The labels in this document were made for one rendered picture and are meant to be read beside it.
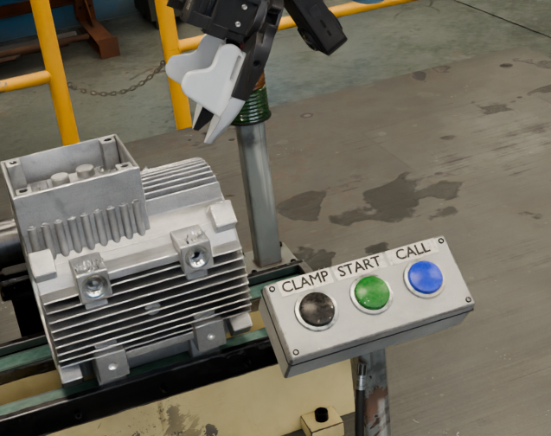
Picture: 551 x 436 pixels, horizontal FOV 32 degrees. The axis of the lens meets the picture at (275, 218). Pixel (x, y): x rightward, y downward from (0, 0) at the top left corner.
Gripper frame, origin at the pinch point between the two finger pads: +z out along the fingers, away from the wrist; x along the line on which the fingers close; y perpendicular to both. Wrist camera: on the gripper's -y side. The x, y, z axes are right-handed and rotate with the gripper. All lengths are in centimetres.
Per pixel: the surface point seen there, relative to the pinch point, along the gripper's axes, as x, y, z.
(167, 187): -4.5, 0.4, 8.4
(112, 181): -1.3, 6.9, 8.2
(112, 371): 3.6, 1.9, 25.3
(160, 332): 1.8, -2.0, 21.2
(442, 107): -75, -74, 0
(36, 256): 0.4, 11.8, 16.6
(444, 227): -32, -54, 12
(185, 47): -233, -75, 29
